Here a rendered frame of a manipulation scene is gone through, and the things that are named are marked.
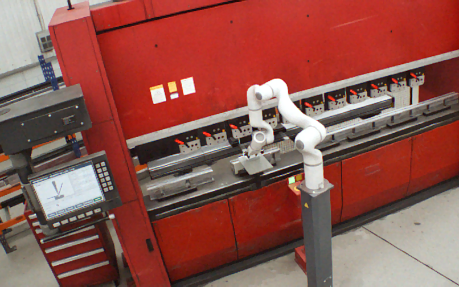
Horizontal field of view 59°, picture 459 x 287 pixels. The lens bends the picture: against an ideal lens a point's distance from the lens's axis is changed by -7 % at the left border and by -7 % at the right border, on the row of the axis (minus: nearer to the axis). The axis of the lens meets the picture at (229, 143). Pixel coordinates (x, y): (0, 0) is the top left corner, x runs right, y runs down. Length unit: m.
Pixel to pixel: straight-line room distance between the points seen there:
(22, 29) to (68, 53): 4.26
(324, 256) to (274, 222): 0.60
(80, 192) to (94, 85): 0.63
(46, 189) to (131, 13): 1.17
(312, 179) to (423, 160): 1.64
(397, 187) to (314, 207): 1.42
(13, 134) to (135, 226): 1.15
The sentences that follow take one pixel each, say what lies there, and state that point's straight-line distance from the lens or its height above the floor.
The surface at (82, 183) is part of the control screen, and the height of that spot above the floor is 1.47.
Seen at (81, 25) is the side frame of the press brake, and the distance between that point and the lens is 2.58.
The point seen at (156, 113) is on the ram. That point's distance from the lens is 2.97.
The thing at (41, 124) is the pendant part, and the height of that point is 1.86.
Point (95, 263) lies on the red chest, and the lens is 3.74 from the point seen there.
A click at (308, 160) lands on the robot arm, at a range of 2.71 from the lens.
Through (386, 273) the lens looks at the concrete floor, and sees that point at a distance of 3.69.
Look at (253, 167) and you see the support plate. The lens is 3.14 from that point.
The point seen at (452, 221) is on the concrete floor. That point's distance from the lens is 4.25.
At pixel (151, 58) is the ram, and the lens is 2.86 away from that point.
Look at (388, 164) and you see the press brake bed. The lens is 3.90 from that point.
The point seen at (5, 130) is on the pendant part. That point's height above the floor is 1.89.
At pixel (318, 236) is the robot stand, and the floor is 0.65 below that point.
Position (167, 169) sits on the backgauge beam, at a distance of 3.47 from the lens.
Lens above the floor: 2.62
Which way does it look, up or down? 27 degrees down
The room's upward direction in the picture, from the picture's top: 10 degrees counter-clockwise
